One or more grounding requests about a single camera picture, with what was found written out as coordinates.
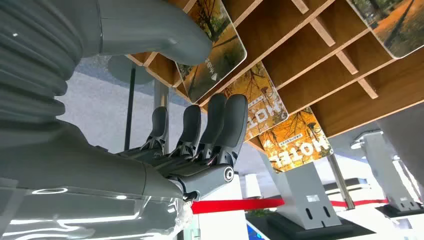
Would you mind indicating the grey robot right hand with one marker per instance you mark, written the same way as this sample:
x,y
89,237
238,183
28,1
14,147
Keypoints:
x,y
82,165

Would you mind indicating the wooden grid card holder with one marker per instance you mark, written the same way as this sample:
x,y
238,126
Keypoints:
x,y
298,49

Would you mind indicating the red barrier belt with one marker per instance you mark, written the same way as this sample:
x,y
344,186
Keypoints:
x,y
238,205

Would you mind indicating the white kiosk stand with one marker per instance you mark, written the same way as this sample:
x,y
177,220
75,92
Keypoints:
x,y
298,192
384,172

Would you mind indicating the black stanchion post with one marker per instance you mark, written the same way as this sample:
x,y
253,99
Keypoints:
x,y
130,109

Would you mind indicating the chrome stanchion post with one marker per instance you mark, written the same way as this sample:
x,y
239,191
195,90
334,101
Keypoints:
x,y
161,96
341,185

